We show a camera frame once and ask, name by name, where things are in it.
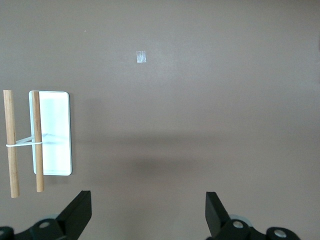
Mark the wooden rod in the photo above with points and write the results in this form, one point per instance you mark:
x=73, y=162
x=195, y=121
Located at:
x=37, y=112
x=10, y=112

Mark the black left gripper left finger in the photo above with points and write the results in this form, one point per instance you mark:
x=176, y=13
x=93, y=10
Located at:
x=72, y=217

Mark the white rectangular tray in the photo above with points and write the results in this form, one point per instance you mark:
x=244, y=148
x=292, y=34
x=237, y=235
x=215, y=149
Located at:
x=55, y=112

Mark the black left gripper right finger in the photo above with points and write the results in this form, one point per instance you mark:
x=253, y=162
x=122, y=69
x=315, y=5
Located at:
x=216, y=217

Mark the clear tape piece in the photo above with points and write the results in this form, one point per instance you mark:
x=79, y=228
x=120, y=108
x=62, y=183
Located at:
x=141, y=57

